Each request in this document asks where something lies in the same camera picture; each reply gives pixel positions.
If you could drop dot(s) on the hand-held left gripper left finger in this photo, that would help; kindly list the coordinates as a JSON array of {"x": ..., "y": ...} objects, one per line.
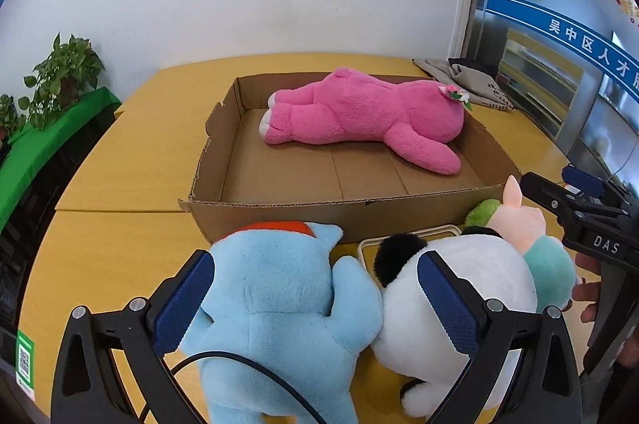
[{"x": 184, "y": 299}]

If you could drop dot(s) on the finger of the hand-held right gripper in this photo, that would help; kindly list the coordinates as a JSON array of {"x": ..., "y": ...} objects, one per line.
[
  {"x": 549, "y": 194},
  {"x": 581, "y": 178}
]

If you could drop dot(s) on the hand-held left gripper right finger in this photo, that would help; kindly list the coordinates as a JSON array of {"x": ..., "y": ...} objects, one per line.
[{"x": 447, "y": 299}]

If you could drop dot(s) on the pink pig plush toy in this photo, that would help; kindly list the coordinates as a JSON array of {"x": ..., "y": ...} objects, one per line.
[{"x": 524, "y": 219}]

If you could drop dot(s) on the white panda plush toy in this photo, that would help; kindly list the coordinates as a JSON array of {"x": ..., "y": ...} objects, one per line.
[{"x": 499, "y": 264}]

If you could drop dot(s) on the light blue plush toy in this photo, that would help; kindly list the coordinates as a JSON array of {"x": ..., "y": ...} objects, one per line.
[{"x": 279, "y": 284}]

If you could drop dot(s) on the cardboard box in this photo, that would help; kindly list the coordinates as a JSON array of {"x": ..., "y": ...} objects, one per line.
[{"x": 279, "y": 221}]

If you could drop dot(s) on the wooden desktop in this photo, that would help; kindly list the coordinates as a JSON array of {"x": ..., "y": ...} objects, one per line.
[{"x": 125, "y": 184}]

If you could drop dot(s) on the person's right hand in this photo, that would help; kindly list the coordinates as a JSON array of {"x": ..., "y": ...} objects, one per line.
[{"x": 589, "y": 291}]

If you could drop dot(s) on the yellow metal rack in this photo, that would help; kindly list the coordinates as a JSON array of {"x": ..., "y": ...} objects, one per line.
[{"x": 539, "y": 74}]

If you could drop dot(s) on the grey cloth bag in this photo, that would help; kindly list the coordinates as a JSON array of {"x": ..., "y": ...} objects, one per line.
[{"x": 479, "y": 92}]

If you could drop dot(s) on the black shelf unit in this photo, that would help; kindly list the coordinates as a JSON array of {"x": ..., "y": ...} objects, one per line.
[{"x": 30, "y": 249}]

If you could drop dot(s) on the blue glass banner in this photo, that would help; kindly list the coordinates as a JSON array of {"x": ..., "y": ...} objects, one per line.
[{"x": 539, "y": 17}]

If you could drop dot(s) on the green code sticker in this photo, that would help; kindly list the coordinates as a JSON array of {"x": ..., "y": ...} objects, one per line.
[{"x": 26, "y": 359}]

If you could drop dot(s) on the green covered shelf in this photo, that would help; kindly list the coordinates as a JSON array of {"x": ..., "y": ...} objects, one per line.
[{"x": 45, "y": 144}]

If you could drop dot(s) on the pink plush bear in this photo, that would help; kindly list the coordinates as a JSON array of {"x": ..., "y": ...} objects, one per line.
[{"x": 349, "y": 114}]

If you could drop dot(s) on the small potted green plant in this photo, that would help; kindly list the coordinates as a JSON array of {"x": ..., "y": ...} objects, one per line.
[{"x": 9, "y": 114}]

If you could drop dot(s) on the large potted green plant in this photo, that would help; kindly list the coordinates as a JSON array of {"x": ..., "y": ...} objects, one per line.
[{"x": 62, "y": 69}]

